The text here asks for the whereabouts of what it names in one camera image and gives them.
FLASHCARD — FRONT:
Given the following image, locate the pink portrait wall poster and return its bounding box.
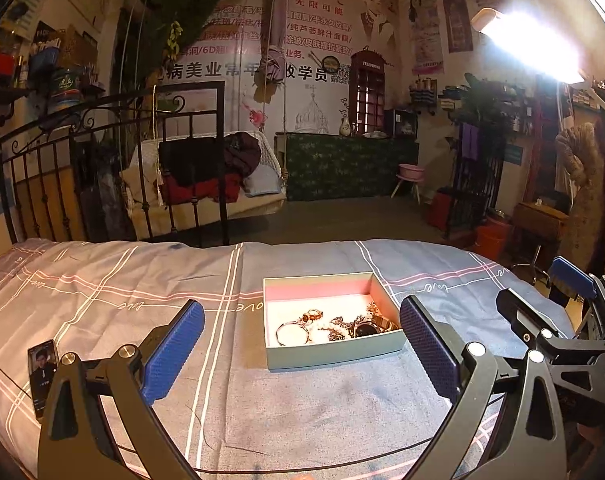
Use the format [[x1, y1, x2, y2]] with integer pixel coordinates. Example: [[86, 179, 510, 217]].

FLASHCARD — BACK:
[[407, 0, 443, 76]]

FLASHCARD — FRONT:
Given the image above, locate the bright white lamp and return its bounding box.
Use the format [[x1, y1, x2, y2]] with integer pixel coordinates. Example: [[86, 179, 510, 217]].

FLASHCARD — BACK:
[[471, 7, 588, 85]]

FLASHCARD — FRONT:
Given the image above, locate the small wooden desk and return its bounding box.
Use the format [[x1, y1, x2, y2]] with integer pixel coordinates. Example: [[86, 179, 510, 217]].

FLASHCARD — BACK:
[[512, 200, 570, 261]]

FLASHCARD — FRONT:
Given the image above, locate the silver bangle bracelet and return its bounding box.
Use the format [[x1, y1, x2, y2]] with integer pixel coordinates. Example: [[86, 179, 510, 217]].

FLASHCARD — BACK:
[[276, 321, 313, 346]]

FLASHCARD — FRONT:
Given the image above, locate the black appliance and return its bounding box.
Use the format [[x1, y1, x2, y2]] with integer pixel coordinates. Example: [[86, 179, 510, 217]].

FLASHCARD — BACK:
[[382, 107, 418, 138]]

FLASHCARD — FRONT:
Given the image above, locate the red phone booth decal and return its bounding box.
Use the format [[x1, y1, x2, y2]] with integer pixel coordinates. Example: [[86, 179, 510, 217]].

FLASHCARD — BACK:
[[349, 45, 387, 136]]

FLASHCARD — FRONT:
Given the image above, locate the wall shelf with bottles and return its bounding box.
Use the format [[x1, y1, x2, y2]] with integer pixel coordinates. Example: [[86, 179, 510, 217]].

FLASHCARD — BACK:
[[409, 76, 465, 113]]

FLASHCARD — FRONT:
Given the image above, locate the black iron bed frame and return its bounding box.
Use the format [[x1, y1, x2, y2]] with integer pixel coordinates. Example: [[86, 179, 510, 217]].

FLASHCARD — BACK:
[[0, 80, 230, 248]]

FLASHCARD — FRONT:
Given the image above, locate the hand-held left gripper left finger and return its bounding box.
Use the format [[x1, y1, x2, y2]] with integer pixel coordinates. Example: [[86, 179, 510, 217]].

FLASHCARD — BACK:
[[37, 299, 206, 480]]

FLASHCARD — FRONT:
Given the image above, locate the black metal rack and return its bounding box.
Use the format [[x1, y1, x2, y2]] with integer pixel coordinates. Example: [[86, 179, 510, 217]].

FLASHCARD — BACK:
[[445, 120, 508, 238]]

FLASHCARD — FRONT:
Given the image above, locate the green potted plant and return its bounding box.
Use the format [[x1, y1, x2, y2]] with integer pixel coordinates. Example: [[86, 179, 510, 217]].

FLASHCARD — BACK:
[[462, 74, 533, 128]]

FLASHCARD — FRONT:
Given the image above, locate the white hanging swing chair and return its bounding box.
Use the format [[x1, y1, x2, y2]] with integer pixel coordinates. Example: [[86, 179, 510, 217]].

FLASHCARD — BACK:
[[120, 130, 288, 241]]

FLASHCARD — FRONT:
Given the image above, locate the red box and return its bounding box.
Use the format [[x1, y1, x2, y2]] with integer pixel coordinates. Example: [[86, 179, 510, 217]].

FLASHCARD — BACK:
[[427, 187, 455, 231]]

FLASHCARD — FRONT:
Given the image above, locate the wristwatch with dark dial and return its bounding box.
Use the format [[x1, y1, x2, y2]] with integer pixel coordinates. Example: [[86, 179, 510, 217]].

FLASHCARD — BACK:
[[351, 312, 402, 340]]

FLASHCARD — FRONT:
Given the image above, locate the dark narrow wall poster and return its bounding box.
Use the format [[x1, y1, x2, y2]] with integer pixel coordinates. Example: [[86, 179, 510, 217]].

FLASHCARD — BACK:
[[441, 0, 475, 53]]

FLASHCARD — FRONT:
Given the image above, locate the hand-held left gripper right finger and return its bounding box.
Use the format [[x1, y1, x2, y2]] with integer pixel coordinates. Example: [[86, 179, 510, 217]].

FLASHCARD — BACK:
[[399, 295, 570, 480]]

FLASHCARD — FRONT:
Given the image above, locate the large printed wall poster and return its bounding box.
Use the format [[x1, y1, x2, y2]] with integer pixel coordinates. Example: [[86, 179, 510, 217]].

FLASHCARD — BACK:
[[182, 0, 400, 136]]

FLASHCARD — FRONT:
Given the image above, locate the brown fur coat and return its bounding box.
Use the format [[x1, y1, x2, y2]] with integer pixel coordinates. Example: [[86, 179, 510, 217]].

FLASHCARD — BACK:
[[555, 122, 605, 266]]

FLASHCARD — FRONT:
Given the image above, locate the gold chain necklace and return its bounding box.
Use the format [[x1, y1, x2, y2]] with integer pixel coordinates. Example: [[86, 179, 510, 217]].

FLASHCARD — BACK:
[[317, 315, 355, 343]]

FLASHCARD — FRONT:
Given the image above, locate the pile of dark clothes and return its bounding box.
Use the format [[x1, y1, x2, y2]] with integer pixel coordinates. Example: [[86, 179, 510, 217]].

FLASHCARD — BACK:
[[157, 131, 263, 205]]

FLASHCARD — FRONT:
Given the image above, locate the pale blue cushion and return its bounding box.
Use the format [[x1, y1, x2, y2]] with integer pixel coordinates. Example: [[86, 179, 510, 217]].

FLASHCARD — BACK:
[[242, 165, 284, 197]]

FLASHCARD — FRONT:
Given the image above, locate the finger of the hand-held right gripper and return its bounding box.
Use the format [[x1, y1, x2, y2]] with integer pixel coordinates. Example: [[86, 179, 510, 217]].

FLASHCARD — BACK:
[[495, 287, 605, 356], [549, 255, 605, 343]]

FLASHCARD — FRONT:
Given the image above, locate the grey striped bed cover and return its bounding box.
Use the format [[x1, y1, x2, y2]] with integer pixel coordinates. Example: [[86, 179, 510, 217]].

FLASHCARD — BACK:
[[0, 239, 578, 480]]

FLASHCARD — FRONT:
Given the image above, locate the red bucket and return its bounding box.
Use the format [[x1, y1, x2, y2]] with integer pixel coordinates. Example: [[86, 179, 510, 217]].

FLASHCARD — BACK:
[[475, 217, 513, 261]]

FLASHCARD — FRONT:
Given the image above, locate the pale green cardboard box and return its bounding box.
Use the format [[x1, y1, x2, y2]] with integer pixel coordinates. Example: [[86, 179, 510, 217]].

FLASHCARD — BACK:
[[262, 271, 408, 372]]

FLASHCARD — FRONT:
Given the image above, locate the green patterned counter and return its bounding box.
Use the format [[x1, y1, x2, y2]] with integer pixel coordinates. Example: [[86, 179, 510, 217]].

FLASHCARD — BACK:
[[285, 132, 420, 202]]

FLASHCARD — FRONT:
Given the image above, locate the black smartphone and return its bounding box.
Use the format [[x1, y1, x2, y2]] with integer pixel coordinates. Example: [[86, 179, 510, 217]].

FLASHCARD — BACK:
[[26, 339, 60, 421]]

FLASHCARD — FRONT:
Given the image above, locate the cluttered wall shelf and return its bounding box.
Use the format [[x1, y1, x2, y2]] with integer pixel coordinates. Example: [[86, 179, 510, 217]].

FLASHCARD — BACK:
[[0, 20, 103, 126]]

